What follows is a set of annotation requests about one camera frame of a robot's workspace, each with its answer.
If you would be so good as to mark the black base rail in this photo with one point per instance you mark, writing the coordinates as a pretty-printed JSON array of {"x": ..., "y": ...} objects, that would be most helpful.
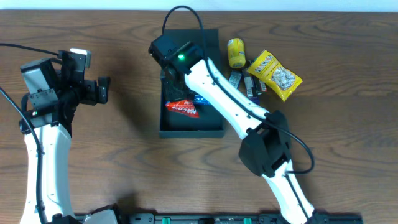
[{"x": 267, "y": 218}]

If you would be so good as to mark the blue snack bar wrapper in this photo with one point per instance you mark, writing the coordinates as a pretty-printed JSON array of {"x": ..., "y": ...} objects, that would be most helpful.
[{"x": 200, "y": 100}]

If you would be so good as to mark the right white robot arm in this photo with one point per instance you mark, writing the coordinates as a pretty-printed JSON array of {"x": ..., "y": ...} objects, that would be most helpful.
[{"x": 266, "y": 140}]

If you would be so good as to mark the yellow cylindrical can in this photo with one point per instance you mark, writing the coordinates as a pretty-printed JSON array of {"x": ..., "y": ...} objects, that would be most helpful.
[{"x": 236, "y": 53}]

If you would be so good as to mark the small blue barcode packet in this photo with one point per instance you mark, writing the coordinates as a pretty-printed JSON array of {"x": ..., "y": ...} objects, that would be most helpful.
[{"x": 235, "y": 78}]

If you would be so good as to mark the dark blue candy stick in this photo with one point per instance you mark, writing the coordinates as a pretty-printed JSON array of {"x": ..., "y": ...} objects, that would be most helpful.
[{"x": 251, "y": 90}]

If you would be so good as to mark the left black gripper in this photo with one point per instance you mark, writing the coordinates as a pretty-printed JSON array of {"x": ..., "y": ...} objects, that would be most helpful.
[{"x": 92, "y": 91}]

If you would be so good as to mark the red Hacks candy bag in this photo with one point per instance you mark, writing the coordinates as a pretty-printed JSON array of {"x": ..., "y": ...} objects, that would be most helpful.
[{"x": 185, "y": 107}]

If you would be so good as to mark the black gift box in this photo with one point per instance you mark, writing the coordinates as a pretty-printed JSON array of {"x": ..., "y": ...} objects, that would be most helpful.
[{"x": 209, "y": 124}]

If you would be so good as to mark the yellow sunflower seed bag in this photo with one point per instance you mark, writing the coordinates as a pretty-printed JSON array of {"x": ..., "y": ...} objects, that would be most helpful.
[{"x": 270, "y": 71}]

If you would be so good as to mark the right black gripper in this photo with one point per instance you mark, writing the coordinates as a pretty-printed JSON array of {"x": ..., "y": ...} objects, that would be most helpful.
[{"x": 176, "y": 90}]

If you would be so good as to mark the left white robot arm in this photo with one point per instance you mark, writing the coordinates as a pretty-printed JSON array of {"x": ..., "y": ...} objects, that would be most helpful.
[{"x": 47, "y": 131}]

